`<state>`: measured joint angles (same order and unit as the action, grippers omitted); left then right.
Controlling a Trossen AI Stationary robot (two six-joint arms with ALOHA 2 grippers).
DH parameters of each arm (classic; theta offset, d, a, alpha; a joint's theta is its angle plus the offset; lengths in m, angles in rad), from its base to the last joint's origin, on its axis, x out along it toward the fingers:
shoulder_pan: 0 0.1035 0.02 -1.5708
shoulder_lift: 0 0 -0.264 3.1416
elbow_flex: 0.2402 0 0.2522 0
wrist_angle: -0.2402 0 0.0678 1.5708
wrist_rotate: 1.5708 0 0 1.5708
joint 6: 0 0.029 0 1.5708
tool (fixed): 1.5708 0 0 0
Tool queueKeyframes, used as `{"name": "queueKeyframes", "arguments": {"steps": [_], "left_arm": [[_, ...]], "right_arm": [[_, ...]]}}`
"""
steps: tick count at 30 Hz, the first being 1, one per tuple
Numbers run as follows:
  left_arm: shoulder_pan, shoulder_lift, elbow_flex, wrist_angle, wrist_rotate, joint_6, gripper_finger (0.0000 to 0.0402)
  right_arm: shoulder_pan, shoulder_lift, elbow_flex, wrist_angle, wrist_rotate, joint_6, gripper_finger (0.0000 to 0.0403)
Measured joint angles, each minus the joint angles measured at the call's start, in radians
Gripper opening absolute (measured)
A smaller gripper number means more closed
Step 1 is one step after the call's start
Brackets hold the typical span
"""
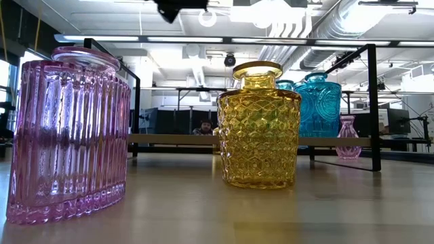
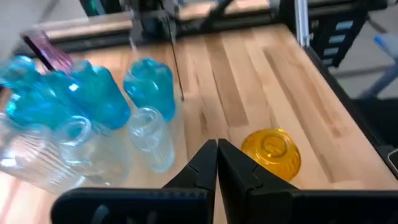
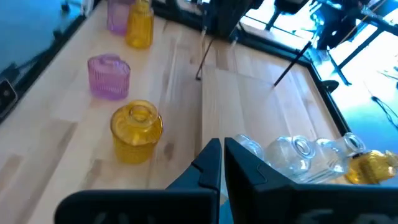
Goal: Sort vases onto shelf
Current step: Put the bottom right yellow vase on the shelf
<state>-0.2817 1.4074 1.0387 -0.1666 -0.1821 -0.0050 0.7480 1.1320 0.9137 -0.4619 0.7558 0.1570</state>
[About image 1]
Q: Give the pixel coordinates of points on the small yellow glass vase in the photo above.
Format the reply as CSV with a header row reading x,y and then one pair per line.
x,y
215,130

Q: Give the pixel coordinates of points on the dark partition panel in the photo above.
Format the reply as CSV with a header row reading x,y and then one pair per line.
x,y
176,122

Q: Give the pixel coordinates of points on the silver ceiling duct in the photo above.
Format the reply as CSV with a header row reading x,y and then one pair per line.
x,y
339,20

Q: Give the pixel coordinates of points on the pink oval ribbed glass vase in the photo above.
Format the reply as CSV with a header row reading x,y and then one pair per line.
x,y
68,135

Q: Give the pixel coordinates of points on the small blue glass vase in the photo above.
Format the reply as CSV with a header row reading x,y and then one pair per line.
x,y
299,83

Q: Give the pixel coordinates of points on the large blue glass vase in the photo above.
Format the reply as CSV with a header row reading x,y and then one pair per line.
x,y
285,84

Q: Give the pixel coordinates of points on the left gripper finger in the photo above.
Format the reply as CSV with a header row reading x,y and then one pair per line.
x,y
173,8

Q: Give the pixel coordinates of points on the black aluminium table frame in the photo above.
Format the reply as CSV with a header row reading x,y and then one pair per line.
x,y
176,149

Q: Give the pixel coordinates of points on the black ceiling camera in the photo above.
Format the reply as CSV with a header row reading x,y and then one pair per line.
x,y
230,60

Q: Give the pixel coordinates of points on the linear ceiling light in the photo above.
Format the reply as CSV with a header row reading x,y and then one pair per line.
x,y
186,39

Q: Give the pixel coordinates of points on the small pink narrow-neck vase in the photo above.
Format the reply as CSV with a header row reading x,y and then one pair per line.
x,y
347,130

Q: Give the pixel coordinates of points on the person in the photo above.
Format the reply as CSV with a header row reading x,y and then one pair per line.
x,y
205,127

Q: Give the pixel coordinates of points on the blue medallion embossed glass vase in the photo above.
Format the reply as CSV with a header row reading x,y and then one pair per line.
x,y
320,108

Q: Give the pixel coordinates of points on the black monitor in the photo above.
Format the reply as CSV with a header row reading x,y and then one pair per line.
x,y
398,120

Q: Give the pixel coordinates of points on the yellow diamond pattern glass vase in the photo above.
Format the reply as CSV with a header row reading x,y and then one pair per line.
x,y
257,135

